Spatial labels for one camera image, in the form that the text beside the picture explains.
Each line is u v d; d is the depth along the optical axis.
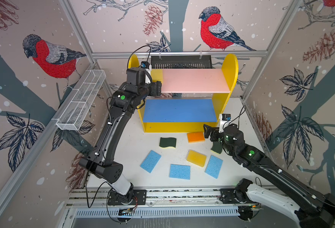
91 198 0.76
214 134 0.64
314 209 0.39
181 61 0.96
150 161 0.86
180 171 0.82
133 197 0.72
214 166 0.83
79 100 0.78
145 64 0.56
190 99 1.26
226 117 0.61
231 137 0.52
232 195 0.73
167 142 0.93
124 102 0.44
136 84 0.48
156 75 0.75
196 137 0.98
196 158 0.89
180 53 0.91
